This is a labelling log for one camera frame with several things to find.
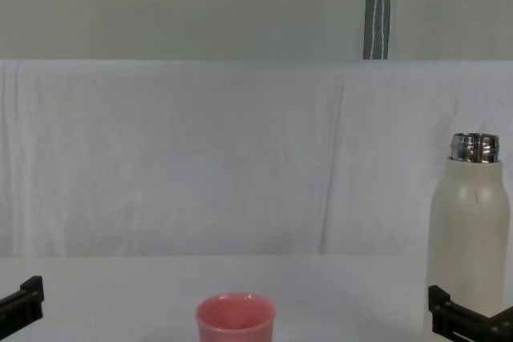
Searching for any cream vacuum bottle steel neck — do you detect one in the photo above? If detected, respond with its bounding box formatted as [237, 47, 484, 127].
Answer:
[424, 131, 511, 321]

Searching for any white table cloth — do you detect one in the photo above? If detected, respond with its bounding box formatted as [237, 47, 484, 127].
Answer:
[0, 253, 513, 342]

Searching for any pink cup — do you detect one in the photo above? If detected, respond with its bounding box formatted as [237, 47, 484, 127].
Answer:
[195, 292, 277, 342]

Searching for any white draped curtain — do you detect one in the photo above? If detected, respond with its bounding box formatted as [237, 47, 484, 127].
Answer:
[0, 58, 513, 259]

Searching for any pale grey backdrop curtain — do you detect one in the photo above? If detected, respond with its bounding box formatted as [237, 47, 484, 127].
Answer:
[0, 0, 513, 63]

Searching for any grey striped post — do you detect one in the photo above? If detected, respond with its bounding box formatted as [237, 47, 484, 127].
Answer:
[362, 0, 393, 62]

